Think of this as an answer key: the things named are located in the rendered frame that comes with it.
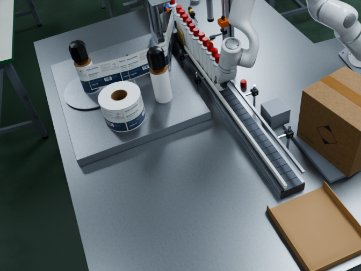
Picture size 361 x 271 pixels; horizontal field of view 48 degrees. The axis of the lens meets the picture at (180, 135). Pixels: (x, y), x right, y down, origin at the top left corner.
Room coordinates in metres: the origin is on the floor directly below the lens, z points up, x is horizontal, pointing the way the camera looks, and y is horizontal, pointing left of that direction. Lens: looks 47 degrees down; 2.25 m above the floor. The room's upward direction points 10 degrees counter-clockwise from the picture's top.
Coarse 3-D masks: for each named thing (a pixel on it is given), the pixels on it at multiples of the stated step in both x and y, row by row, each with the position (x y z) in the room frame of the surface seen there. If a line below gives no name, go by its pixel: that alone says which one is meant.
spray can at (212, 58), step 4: (212, 48) 1.63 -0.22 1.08; (216, 48) 1.62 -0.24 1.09; (212, 52) 1.61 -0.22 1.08; (216, 52) 1.61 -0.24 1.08; (212, 56) 1.61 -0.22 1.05; (212, 60) 1.60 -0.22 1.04; (212, 64) 1.60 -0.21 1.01; (212, 68) 1.60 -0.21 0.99; (212, 72) 1.60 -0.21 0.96; (212, 76) 1.61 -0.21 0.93; (212, 80) 1.61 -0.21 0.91
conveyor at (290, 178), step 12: (216, 96) 1.51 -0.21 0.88; (228, 96) 1.50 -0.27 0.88; (240, 108) 1.40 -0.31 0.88; (240, 120) 1.32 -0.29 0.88; (252, 120) 1.31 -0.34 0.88; (252, 132) 1.23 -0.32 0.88; (264, 144) 1.15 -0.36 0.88; (276, 156) 1.08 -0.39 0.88; (276, 168) 1.01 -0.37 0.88; (288, 168) 1.00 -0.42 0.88; (276, 180) 0.96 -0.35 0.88; (288, 180) 0.95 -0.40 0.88
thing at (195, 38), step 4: (196, 28) 1.82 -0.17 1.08; (196, 32) 1.80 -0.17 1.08; (192, 36) 1.82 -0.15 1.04; (196, 36) 1.80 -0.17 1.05; (192, 40) 1.81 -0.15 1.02; (196, 40) 1.80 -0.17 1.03; (196, 44) 1.80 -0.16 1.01; (196, 48) 1.80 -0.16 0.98; (196, 52) 1.80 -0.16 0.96; (196, 56) 1.80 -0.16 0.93
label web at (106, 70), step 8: (96, 64) 1.70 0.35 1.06; (104, 64) 1.70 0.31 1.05; (112, 64) 1.71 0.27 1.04; (120, 64) 1.71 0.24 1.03; (88, 72) 1.69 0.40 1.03; (96, 72) 1.70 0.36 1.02; (104, 72) 1.70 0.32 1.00; (112, 72) 1.71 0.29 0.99; (120, 72) 1.71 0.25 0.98; (88, 80) 1.69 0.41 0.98; (96, 80) 1.69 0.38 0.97; (104, 80) 1.70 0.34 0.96; (112, 80) 1.70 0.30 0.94; (120, 80) 1.71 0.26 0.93; (96, 88) 1.69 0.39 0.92
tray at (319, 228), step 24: (312, 192) 0.90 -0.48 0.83; (288, 216) 0.81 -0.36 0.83; (312, 216) 0.79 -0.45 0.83; (336, 216) 0.78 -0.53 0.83; (288, 240) 0.70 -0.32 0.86; (312, 240) 0.70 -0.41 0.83; (336, 240) 0.68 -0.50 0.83; (360, 240) 0.66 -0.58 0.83; (312, 264) 0.61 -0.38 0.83; (336, 264) 0.59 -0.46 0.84
